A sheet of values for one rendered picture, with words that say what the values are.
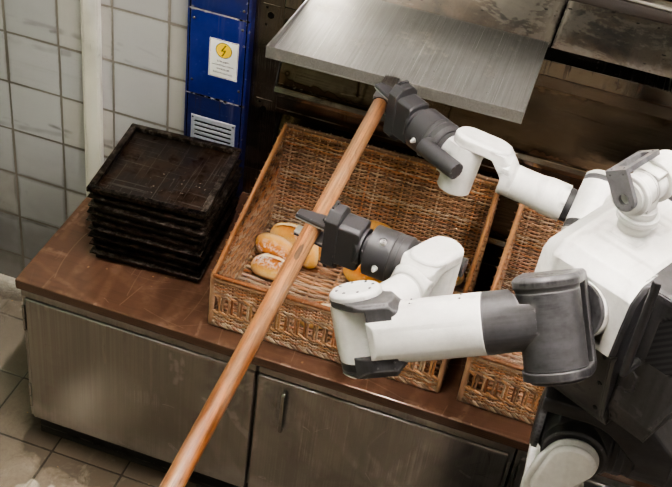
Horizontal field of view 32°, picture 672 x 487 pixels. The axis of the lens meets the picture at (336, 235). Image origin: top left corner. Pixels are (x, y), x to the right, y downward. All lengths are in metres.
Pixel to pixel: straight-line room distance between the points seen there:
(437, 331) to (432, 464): 1.09
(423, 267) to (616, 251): 0.31
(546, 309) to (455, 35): 1.15
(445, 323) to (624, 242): 0.31
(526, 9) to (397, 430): 1.02
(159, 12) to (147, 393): 0.92
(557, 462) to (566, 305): 0.45
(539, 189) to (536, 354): 0.61
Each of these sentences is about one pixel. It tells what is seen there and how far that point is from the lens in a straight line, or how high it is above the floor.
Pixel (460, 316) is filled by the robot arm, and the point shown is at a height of 1.36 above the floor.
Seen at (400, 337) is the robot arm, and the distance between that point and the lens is 1.63.
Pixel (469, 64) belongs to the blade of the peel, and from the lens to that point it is 2.53.
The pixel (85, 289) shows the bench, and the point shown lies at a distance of 2.76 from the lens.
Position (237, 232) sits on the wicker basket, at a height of 0.75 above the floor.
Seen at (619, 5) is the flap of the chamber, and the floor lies 1.41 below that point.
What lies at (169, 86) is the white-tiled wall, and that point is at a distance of 2.98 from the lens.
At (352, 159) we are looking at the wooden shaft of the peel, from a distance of 2.13.
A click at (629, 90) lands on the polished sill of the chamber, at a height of 1.16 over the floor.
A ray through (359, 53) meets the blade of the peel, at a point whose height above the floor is 1.18.
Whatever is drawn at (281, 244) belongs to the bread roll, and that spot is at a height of 0.65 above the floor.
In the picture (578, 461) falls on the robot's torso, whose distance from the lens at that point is 1.98.
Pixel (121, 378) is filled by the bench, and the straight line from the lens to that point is 2.86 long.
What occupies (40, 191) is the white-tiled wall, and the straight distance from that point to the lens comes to 3.39.
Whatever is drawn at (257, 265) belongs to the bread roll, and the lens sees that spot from 2.76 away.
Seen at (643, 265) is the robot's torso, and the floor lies 1.41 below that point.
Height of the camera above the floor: 2.43
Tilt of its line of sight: 39 degrees down
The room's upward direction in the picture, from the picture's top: 8 degrees clockwise
